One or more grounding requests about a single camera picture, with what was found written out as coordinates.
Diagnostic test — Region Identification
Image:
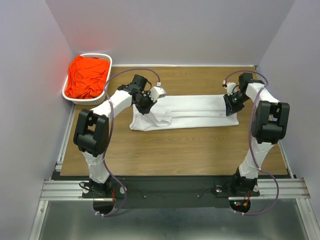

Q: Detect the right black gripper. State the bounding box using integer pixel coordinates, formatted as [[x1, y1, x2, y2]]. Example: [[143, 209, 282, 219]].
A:
[[223, 91, 250, 116]]

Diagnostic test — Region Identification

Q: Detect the white t shirt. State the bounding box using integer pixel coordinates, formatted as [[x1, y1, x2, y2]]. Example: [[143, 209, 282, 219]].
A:
[[129, 94, 239, 132]]

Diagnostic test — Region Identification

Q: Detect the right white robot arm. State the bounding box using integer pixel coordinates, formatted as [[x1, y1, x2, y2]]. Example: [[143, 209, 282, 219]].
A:
[[222, 70, 290, 195]]

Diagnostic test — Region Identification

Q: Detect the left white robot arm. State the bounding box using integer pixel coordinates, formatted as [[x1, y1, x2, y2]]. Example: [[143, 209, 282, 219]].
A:
[[73, 74, 166, 198]]

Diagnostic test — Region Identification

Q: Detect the white plastic laundry basket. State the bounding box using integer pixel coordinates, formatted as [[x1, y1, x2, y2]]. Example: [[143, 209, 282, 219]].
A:
[[61, 53, 113, 106]]

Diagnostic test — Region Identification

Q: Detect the orange t shirt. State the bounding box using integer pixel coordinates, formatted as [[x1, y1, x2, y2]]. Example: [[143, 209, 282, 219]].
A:
[[64, 55, 111, 100]]

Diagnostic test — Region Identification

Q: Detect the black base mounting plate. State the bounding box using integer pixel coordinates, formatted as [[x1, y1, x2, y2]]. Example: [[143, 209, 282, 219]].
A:
[[53, 175, 259, 213]]

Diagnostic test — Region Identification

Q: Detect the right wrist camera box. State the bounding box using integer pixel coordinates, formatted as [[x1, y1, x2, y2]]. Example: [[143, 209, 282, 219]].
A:
[[222, 80, 239, 96]]

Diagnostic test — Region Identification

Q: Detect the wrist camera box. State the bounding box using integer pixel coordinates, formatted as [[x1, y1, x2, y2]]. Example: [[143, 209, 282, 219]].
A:
[[222, 80, 239, 96], [149, 86, 167, 102]]

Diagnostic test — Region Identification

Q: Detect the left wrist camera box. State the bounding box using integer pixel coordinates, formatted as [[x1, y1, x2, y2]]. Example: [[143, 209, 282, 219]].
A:
[[149, 86, 167, 102]]

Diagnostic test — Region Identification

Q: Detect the aluminium frame rail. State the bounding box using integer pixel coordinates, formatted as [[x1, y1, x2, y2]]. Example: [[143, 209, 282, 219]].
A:
[[28, 104, 86, 240]]

